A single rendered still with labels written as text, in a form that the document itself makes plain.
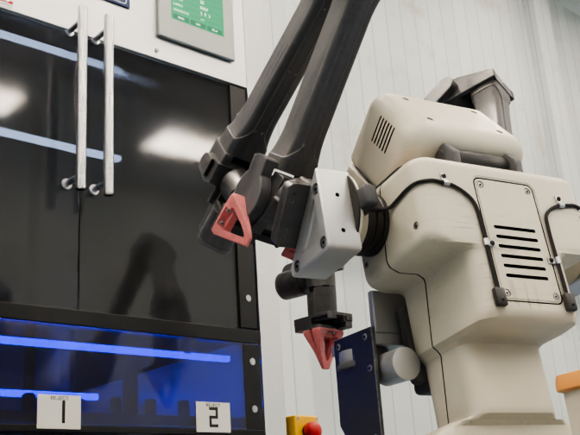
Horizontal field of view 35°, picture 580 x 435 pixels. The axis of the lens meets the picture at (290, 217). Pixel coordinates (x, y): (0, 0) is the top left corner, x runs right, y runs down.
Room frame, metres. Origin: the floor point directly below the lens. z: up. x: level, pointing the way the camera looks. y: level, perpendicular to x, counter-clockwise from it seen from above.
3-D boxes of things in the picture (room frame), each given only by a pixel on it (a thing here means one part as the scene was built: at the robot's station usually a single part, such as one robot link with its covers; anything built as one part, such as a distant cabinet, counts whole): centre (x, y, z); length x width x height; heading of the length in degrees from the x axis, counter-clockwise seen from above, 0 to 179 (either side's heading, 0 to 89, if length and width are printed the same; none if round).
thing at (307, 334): (1.70, -0.06, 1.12); 0.07 x 0.07 x 0.09; 43
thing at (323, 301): (1.71, -0.05, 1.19); 0.10 x 0.07 x 0.07; 43
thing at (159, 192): (1.82, 0.25, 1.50); 0.43 x 0.01 x 0.59; 132
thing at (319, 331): (1.72, -0.04, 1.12); 0.07 x 0.07 x 0.09; 43
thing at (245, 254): (1.94, 0.10, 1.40); 0.05 x 0.01 x 0.80; 132
